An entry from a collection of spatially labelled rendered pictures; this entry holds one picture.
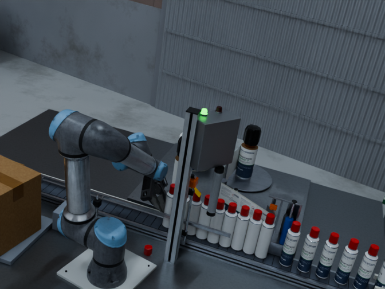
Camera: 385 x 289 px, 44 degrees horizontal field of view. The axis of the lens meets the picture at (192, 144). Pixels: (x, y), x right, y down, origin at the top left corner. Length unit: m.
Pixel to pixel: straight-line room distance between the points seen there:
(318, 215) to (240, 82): 2.61
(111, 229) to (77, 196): 0.17
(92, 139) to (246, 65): 3.46
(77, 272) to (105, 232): 0.25
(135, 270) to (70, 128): 0.67
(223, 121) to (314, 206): 1.05
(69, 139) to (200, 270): 0.79
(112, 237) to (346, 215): 1.32
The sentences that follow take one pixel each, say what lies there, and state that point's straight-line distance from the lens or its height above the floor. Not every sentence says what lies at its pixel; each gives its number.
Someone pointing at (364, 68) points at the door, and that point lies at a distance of 4.50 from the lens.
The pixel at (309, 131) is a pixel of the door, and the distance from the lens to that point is 4.78.
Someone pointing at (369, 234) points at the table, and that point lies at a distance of 2.52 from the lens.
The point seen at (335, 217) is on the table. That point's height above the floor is 0.83.
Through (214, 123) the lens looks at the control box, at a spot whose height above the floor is 1.47.
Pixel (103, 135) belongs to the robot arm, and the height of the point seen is 1.46.
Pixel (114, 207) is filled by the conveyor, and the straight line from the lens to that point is 2.19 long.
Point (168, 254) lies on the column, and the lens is 1.97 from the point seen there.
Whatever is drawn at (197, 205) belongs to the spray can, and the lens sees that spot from 1.98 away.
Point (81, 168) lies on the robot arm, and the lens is 1.65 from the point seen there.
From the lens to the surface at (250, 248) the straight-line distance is 2.02.
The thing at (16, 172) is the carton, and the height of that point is 1.12.
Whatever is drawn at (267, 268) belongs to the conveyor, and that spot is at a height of 0.87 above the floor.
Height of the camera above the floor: 2.13
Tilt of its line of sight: 26 degrees down
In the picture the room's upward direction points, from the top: 9 degrees clockwise
